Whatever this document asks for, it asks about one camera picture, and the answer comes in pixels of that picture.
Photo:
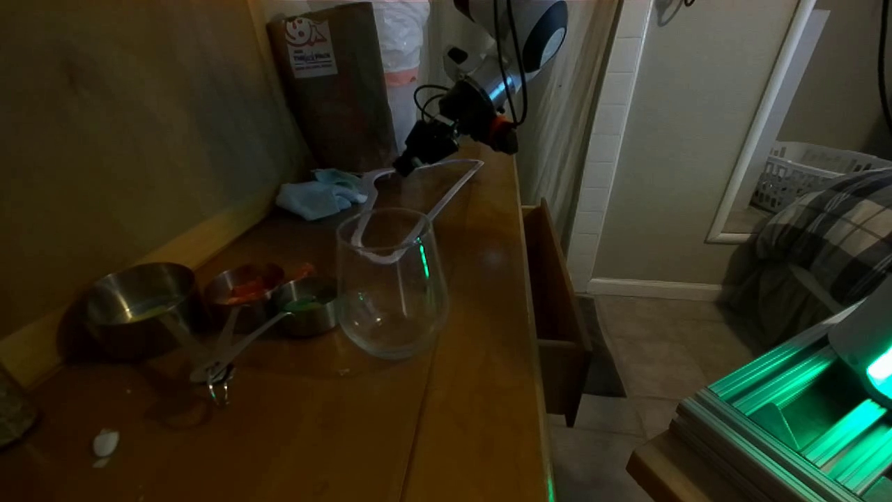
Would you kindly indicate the beige curtain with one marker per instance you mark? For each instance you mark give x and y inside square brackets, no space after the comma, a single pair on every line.
[566,128]

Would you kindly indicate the green-lined measuring cup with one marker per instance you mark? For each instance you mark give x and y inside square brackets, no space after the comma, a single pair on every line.
[311,306]

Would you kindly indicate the white baseboard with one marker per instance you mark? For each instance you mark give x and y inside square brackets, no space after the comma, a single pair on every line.
[651,287]

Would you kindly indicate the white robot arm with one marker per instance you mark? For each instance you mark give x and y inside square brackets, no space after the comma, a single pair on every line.
[540,29]

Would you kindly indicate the white laundry basket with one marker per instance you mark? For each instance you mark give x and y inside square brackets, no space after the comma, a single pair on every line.
[798,167]

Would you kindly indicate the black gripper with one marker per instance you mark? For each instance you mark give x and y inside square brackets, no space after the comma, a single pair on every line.
[469,115]

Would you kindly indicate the brown paper bag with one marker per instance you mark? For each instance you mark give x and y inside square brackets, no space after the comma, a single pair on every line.
[335,101]

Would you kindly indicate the dark floor mat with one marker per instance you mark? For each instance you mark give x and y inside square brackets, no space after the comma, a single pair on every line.
[603,370]

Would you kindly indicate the small white lump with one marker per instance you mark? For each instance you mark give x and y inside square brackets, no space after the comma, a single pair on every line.
[106,443]

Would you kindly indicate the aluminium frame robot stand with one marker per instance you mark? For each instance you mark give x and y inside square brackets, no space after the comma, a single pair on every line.
[789,418]

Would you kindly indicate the light blue cloth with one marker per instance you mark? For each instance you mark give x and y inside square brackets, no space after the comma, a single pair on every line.
[311,195]

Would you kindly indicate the white plastic clothes hanger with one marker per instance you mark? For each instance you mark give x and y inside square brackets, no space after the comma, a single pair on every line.
[439,210]

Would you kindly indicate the white door frame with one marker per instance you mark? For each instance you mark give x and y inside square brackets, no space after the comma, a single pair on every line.
[770,101]

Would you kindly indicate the red-lined measuring cup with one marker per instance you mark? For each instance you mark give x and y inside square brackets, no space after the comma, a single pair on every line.
[243,281]

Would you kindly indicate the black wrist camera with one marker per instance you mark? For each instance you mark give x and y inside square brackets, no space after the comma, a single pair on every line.
[504,135]

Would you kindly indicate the plaid bed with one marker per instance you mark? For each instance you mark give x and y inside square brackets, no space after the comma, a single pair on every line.
[826,232]

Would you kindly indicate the wooden dresser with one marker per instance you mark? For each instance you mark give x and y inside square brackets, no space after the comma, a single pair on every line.
[373,436]

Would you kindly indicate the small items on dresser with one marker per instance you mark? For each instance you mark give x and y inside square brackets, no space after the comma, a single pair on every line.
[392,323]

